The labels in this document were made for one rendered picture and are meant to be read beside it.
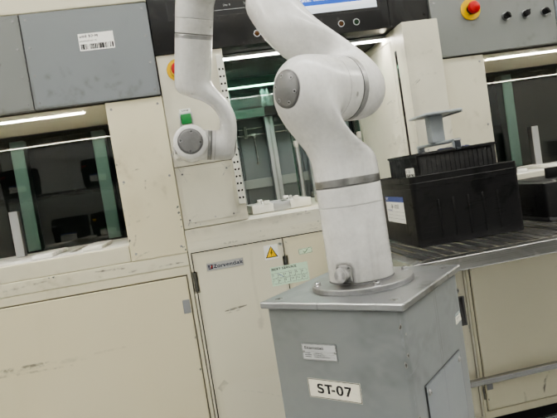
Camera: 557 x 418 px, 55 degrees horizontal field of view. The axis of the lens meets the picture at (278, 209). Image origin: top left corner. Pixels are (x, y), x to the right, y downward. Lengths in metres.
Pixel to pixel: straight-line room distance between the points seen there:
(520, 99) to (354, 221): 1.68
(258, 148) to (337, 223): 1.66
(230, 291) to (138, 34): 0.82
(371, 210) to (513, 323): 1.13
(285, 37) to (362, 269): 0.45
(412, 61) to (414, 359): 1.11
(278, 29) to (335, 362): 0.61
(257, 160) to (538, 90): 1.27
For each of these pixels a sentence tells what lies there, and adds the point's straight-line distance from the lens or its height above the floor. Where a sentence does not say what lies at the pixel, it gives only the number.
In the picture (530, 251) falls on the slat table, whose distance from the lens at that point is 1.26.
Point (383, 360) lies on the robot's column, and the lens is 0.90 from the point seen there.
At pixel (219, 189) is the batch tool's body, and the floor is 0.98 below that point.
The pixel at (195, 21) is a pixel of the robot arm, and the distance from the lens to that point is 1.32.
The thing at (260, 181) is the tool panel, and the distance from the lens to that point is 2.56.
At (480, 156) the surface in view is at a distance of 1.43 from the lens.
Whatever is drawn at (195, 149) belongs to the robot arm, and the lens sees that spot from 1.32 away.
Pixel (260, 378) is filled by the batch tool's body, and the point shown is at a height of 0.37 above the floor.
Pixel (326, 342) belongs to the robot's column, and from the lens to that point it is 0.94.
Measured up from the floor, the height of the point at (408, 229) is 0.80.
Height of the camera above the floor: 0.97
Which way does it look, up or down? 3 degrees down
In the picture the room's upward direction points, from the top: 9 degrees counter-clockwise
